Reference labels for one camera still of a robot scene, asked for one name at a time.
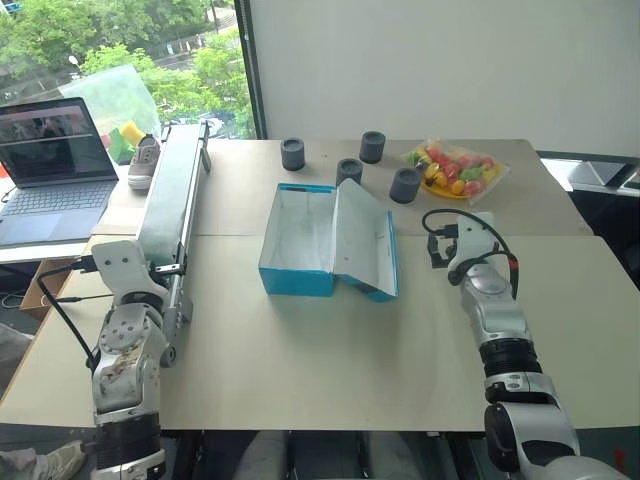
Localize green toy block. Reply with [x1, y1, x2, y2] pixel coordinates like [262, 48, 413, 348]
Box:
[106, 128, 133, 165]

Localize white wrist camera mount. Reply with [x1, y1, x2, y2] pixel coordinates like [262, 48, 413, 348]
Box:
[448, 209, 497, 272]
[91, 239, 169, 302]

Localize black window frame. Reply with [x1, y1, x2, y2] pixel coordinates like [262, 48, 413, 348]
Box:
[238, 0, 267, 141]

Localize beige sneaker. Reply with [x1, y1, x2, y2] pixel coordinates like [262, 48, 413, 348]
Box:
[0, 439, 87, 480]

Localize grey laptop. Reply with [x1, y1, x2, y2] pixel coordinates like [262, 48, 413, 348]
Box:
[0, 96, 121, 249]

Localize yellow sponge block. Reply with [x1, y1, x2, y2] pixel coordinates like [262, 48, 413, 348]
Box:
[120, 120, 146, 147]

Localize blue shoe box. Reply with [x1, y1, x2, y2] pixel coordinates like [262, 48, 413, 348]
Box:
[257, 178, 402, 304]

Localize brown cardboard box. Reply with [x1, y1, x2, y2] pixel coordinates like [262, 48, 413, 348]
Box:
[19, 272, 53, 322]

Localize translucent plastic sheet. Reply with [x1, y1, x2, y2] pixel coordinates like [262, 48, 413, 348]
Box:
[58, 63, 162, 147]

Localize yellow plastic plate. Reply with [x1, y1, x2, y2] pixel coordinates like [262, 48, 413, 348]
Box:
[420, 172, 474, 201]

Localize grey sneaker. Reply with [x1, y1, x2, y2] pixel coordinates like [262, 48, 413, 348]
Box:
[127, 133, 163, 191]

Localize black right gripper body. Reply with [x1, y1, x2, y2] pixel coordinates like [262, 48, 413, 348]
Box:
[426, 232, 458, 272]

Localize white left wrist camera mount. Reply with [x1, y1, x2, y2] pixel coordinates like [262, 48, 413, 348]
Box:
[91, 239, 169, 302]

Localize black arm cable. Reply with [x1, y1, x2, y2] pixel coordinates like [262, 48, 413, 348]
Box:
[36, 255, 103, 372]
[421, 208, 522, 301]

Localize clear bag of toy fruit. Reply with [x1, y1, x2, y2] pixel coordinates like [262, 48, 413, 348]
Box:
[400, 138, 513, 206]

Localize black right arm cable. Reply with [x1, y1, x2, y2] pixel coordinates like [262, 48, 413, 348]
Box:
[421, 208, 522, 301]

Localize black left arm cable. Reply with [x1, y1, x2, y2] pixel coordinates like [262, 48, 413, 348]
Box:
[36, 255, 103, 372]

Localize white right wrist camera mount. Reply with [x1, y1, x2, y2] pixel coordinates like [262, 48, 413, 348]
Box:
[448, 209, 497, 272]

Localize dark grey cylinder cup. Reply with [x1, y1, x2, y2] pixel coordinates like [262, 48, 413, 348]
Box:
[358, 130, 386, 165]
[280, 137, 308, 173]
[335, 157, 365, 188]
[389, 167, 423, 206]

